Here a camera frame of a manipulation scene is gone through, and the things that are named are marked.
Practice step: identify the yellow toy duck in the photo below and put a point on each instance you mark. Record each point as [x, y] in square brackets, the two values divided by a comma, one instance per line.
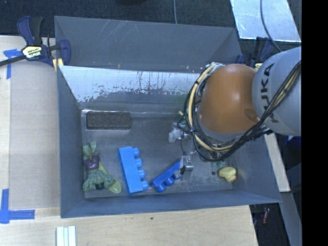
[226, 173]

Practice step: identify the dark green flat block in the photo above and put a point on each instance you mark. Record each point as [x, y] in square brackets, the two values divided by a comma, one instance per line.
[108, 120]

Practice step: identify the pale wood board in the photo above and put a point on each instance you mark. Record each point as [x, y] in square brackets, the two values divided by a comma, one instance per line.
[33, 137]

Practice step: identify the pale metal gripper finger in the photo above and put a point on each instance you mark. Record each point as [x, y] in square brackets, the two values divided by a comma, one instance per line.
[174, 135]
[187, 163]

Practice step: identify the small blue toy brick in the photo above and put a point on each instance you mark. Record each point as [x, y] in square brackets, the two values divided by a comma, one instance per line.
[166, 177]

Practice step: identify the large blue toy brick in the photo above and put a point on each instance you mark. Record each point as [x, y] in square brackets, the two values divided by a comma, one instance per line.
[130, 170]

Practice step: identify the green toy figure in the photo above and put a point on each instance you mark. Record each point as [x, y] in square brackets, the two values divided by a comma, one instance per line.
[96, 178]

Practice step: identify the grey metal bin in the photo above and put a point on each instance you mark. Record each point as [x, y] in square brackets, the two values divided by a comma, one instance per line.
[153, 47]

